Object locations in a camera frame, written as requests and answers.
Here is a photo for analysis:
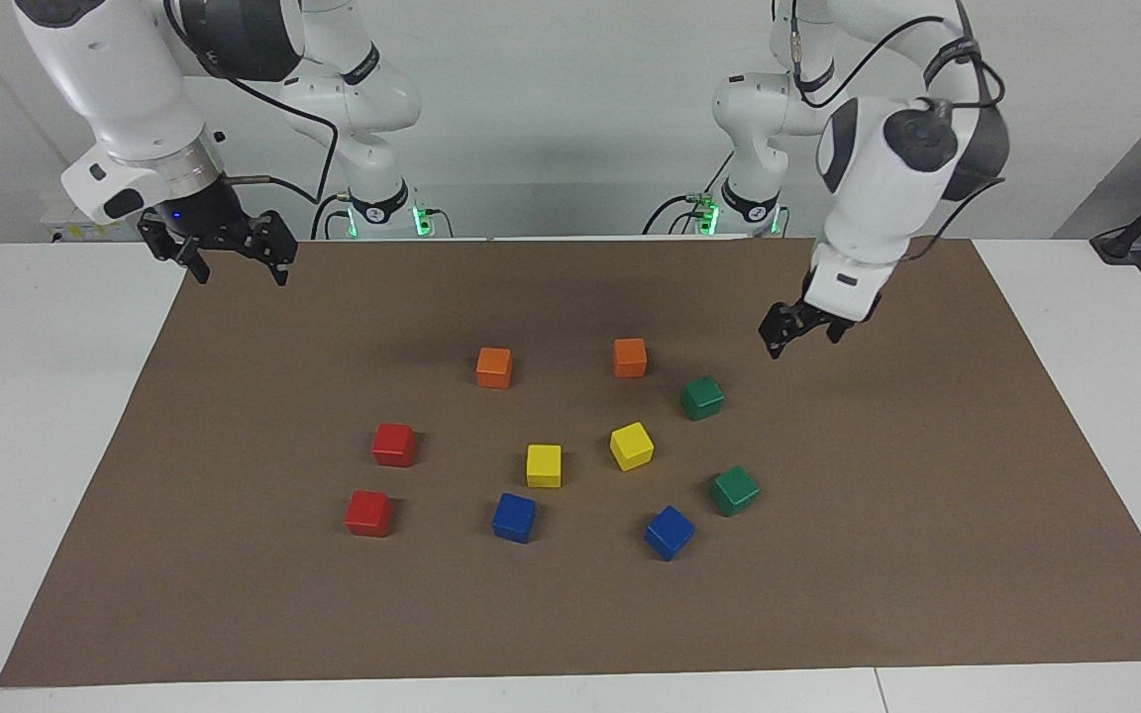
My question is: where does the green cube block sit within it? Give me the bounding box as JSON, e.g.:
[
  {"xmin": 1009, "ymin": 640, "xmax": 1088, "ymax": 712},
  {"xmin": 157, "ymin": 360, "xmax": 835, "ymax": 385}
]
[
  {"xmin": 680, "ymin": 375, "xmax": 727, "ymax": 422},
  {"xmin": 710, "ymin": 465, "xmax": 762, "ymax": 518}
]

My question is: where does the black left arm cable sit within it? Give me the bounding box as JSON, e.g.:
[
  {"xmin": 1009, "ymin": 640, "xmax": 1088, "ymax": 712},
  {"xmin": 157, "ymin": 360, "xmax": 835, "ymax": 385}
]
[{"xmin": 788, "ymin": 0, "xmax": 1010, "ymax": 263}]

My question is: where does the brown table mat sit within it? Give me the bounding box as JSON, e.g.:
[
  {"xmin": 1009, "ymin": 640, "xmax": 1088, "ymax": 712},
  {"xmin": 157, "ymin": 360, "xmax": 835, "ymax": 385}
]
[{"xmin": 0, "ymin": 238, "xmax": 1141, "ymax": 688}]

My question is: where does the yellow cube block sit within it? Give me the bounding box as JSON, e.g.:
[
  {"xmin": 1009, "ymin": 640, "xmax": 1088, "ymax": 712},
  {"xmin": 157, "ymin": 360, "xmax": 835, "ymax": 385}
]
[
  {"xmin": 526, "ymin": 444, "xmax": 564, "ymax": 489},
  {"xmin": 609, "ymin": 421, "xmax": 655, "ymax": 472}
]

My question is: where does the blue cube block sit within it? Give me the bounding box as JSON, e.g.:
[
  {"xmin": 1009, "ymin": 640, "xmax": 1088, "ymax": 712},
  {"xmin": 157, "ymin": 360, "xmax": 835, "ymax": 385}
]
[
  {"xmin": 491, "ymin": 492, "xmax": 538, "ymax": 545},
  {"xmin": 644, "ymin": 505, "xmax": 697, "ymax": 562}
]

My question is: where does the red cube block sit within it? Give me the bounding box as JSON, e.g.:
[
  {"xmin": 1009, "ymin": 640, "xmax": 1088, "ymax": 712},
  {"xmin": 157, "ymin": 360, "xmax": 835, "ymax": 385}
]
[
  {"xmin": 344, "ymin": 490, "xmax": 393, "ymax": 539},
  {"xmin": 371, "ymin": 423, "xmax": 418, "ymax": 468}
]

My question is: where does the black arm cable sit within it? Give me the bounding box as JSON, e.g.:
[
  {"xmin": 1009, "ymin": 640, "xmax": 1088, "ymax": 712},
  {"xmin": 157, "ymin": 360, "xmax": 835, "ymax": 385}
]
[
  {"xmin": 162, "ymin": 0, "xmax": 342, "ymax": 206},
  {"xmin": 788, "ymin": 0, "xmax": 1010, "ymax": 263}
]

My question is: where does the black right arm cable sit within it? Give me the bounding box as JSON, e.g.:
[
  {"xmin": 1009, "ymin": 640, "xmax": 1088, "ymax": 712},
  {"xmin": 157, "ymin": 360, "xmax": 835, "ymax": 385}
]
[{"xmin": 162, "ymin": 0, "xmax": 342, "ymax": 206}]

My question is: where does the black base cable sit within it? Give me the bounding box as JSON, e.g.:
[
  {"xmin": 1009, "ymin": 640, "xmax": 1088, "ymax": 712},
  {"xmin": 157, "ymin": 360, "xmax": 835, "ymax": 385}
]
[
  {"xmin": 642, "ymin": 149, "xmax": 735, "ymax": 237},
  {"xmin": 311, "ymin": 193, "xmax": 354, "ymax": 241}
]

